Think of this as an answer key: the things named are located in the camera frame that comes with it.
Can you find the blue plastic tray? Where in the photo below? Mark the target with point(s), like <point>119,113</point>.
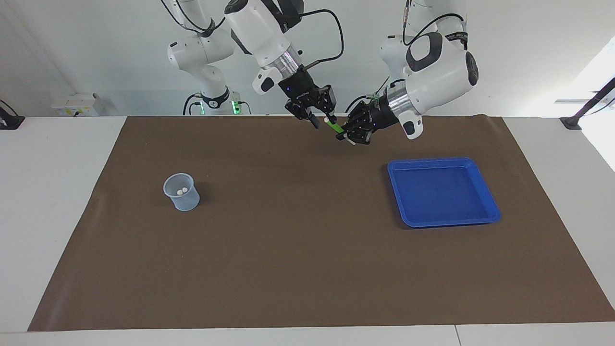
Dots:
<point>442,192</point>

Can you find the white power box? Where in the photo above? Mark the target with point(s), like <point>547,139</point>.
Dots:
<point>72,103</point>

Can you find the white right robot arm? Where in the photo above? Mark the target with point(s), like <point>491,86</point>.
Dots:
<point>259,29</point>

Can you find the green pen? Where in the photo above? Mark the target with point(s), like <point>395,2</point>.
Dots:
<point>334,126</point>

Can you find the translucent plastic cup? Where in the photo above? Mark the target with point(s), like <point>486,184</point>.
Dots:
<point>186,204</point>

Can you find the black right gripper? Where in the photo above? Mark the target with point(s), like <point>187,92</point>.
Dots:
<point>305,93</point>

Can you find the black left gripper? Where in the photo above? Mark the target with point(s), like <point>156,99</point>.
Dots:
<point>370,120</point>

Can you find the brown table mat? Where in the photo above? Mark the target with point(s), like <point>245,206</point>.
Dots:
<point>307,264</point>

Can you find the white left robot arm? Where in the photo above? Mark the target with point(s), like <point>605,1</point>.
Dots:
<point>437,72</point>

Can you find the black camera stand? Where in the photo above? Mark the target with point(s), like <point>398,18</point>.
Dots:
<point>571,122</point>

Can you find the black table clamp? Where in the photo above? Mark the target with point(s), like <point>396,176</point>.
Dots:
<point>9,122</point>

